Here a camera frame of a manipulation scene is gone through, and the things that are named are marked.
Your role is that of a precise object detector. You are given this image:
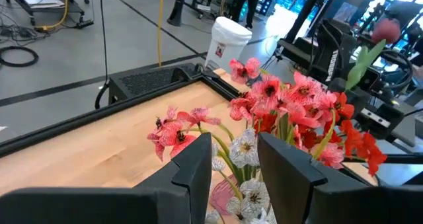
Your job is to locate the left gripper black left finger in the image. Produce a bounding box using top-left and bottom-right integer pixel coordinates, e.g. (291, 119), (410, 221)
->
(0, 133), (212, 224)

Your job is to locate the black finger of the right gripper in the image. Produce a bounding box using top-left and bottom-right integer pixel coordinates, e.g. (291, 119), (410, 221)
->
(328, 78), (344, 101)
(343, 77), (360, 101)

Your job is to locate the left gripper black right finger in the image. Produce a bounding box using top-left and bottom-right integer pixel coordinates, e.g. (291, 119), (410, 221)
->
(257, 133), (423, 224)

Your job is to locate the red artificial flower bunch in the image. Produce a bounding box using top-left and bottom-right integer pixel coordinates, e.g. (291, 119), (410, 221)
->
(252, 91), (388, 178)

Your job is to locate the pink artificial flower bunch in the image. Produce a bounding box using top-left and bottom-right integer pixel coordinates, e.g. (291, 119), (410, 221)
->
(147, 57), (334, 162)

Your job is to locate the red artificial tulip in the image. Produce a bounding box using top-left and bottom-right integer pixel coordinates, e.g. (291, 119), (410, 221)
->
(345, 17), (403, 93)

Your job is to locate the white artificial flower bunch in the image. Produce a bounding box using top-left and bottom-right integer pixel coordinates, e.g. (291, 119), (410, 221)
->
(204, 128), (278, 224)

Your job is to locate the black equipment stand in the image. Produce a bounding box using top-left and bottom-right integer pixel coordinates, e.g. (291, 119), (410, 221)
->
(277, 0), (327, 69)

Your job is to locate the white plastic bucket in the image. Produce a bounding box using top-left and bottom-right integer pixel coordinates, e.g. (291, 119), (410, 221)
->
(204, 16), (252, 73)

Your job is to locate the black perforated computer case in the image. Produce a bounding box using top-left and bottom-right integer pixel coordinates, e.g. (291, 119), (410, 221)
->
(107, 63), (206, 106)

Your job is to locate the black rolling cart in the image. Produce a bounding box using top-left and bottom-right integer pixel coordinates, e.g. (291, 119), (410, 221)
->
(5, 0), (90, 30)

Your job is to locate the black metal table frame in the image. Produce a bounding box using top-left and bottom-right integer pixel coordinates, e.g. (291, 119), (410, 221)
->
(0, 63), (423, 185)

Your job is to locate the coiled black cable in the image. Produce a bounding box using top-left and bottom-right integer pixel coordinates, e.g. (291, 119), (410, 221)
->
(0, 45), (40, 68)

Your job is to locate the black hanging cable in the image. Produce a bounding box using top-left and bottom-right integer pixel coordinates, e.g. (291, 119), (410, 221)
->
(95, 0), (110, 110)

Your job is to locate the yellow hanging cable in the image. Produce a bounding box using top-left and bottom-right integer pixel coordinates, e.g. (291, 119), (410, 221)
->
(157, 0), (165, 68)

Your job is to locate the tangle of black cables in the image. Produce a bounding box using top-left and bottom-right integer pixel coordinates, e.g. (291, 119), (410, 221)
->
(0, 22), (50, 43)

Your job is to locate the yellow hose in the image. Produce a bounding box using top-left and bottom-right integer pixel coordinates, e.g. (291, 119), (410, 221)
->
(34, 0), (70, 32)

